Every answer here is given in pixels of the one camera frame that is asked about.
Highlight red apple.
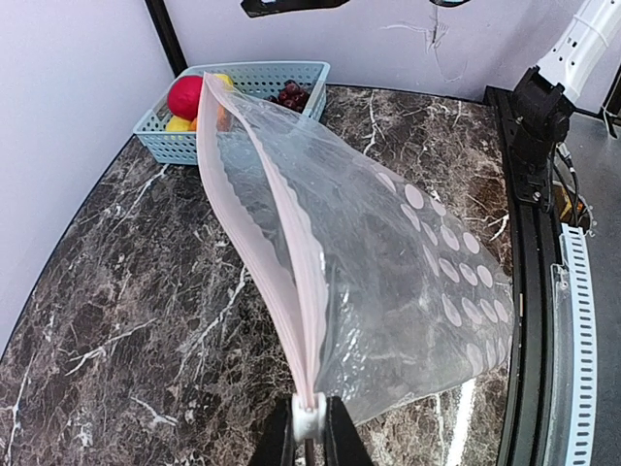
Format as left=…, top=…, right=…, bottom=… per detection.
left=167, top=76, right=203, bottom=120

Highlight clear zip top bag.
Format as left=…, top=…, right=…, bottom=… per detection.
left=197, top=74, right=513, bottom=422

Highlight light blue cable duct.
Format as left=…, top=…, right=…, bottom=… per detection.
left=544, top=224, right=598, bottom=465

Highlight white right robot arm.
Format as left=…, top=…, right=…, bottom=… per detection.
left=496, top=1, right=620, bottom=210

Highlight light blue perforated basket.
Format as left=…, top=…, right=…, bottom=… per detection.
left=133, top=60, right=332, bottom=166

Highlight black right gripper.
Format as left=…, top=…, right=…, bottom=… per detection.
left=241, top=0, right=348, bottom=18

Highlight orange fruit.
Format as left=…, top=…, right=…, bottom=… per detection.
left=188, top=106, right=231, bottom=132

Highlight black frame post right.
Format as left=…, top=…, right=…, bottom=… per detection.
left=145, top=0, right=187, bottom=77

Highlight black front rail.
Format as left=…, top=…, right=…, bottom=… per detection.
left=484, top=86, right=560, bottom=465

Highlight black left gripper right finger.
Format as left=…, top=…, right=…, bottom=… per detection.
left=323, top=396, right=373, bottom=466

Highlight dark purple grapes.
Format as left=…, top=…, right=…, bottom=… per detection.
left=266, top=80, right=310, bottom=113

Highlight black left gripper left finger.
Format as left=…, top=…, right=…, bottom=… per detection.
left=251, top=402, right=297, bottom=466

